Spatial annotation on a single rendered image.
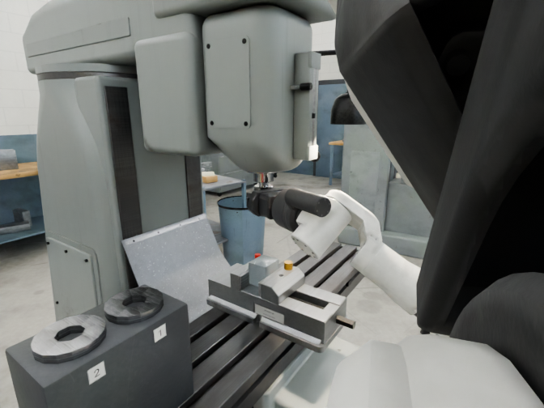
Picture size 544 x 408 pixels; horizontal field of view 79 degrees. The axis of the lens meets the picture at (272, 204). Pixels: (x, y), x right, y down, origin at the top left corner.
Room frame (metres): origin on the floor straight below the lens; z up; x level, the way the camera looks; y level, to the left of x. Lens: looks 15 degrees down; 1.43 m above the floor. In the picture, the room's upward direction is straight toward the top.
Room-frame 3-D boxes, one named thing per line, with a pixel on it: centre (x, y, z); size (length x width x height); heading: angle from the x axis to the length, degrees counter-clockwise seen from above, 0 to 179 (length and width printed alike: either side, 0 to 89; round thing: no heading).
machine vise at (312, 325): (0.76, 0.00, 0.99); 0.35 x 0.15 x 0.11; 55
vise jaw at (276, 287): (0.74, -0.03, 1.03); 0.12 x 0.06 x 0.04; 145
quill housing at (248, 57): (0.78, 0.02, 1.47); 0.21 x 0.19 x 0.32; 146
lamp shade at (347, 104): (0.70, -0.16, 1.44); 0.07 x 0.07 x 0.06
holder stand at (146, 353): (0.44, 0.25, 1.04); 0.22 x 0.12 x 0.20; 145
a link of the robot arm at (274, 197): (0.70, -0.03, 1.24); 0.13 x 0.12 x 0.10; 121
